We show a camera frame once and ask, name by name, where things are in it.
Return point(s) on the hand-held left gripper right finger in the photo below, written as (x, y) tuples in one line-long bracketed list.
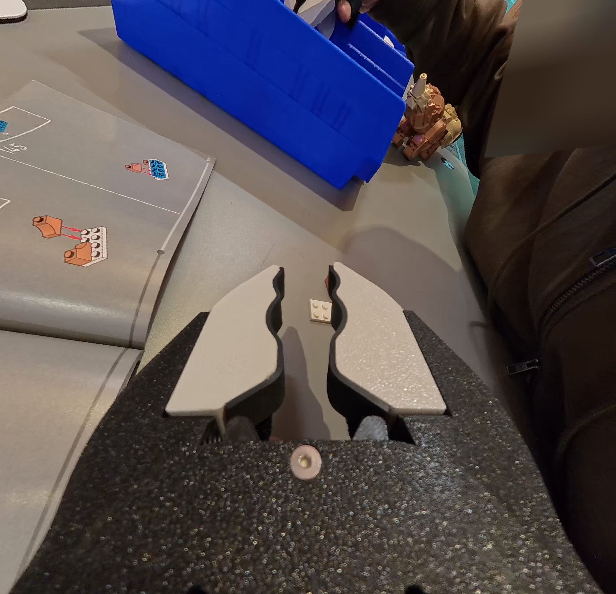
[(385, 358)]

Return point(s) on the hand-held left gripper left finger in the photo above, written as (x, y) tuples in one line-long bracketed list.
[(231, 358)]

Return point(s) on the small white brick plate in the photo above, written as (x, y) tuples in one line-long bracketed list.
[(318, 311)]

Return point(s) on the blue plastic bin with bricks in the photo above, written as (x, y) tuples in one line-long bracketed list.
[(231, 60)]

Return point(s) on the brown toy brick figure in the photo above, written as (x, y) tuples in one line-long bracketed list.
[(428, 122)]

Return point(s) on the person's right forearm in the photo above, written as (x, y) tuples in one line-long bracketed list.
[(457, 50)]

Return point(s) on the grey desk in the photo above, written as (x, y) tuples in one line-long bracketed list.
[(288, 228)]

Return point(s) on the black desk grommet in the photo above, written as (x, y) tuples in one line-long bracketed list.
[(447, 164)]

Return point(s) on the person's dark brown jacket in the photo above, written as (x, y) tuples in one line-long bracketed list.
[(553, 315)]

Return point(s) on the grey instruction booklet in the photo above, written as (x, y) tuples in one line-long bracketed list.
[(96, 194)]

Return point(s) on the white stand base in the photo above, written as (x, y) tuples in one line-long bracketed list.
[(9, 4)]

